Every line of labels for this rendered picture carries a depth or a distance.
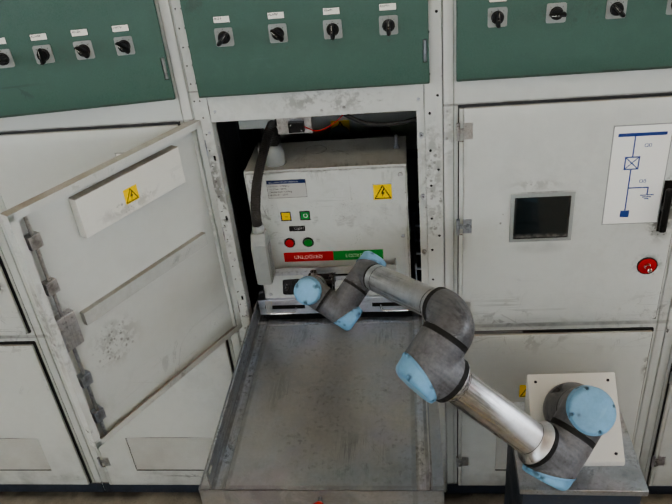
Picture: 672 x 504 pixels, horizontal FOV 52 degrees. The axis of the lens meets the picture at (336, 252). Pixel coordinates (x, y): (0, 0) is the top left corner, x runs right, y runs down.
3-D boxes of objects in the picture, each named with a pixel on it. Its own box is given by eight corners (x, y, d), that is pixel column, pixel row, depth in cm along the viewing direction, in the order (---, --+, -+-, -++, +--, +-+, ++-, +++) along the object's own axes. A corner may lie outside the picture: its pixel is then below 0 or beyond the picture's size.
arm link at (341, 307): (371, 298, 186) (338, 275, 187) (348, 333, 184) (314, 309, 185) (370, 301, 194) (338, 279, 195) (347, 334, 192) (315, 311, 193)
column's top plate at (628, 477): (616, 406, 202) (617, 401, 201) (648, 496, 175) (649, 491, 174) (505, 406, 206) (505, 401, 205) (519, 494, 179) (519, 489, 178)
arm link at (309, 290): (312, 313, 184) (286, 295, 185) (318, 308, 195) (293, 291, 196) (328, 289, 184) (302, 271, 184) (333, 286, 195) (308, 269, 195)
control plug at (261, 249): (272, 285, 215) (264, 237, 206) (257, 285, 215) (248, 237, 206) (276, 271, 221) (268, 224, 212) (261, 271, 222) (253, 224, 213)
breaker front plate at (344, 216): (411, 299, 226) (405, 167, 201) (266, 303, 232) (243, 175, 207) (410, 297, 227) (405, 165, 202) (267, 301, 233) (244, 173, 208)
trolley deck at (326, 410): (444, 505, 171) (444, 489, 168) (202, 504, 178) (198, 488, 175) (433, 334, 228) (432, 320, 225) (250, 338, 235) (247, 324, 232)
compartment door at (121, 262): (82, 440, 195) (-10, 210, 156) (230, 319, 237) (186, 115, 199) (97, 449, 191) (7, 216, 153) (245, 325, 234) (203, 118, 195)
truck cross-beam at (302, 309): (420, 310, 228) (419, 296, 225) (260, 314, 234) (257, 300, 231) (419, 301, 232) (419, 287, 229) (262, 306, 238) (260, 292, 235)
